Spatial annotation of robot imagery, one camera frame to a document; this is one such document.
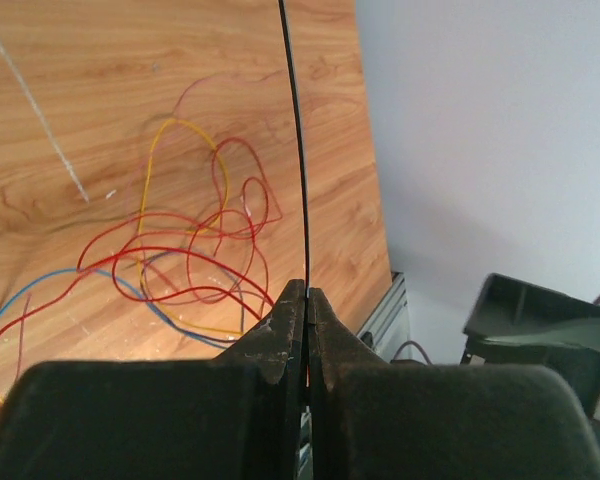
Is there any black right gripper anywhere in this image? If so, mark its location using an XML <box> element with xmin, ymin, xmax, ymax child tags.
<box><xmin>463</xmin><ymin>273</ymin><xmax>600</xmax><ymax>423</ymax></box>

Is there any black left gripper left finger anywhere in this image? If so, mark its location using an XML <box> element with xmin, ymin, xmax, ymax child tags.
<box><xmin>0</xmin><ymin>280</ymin><xmax>306</xmax><ymax>479</ymax></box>

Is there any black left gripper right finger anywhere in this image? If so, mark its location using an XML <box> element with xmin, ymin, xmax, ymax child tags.
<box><xmin>306</xmin><ymin>288</ymin><xmax>600</xmax><ymax>479</ymax></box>

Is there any red wire tangle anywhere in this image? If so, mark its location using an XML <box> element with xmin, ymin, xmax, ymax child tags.
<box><xmin>0</xmin><ymin>137</ymin><xmax>284</xmax><ymax>414</ymax></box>

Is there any black zip tie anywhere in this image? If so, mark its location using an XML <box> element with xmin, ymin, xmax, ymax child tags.
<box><xmin>278</xmin><ymin>0</ymin><xmax>311</xmax><ymax>299</ymax></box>

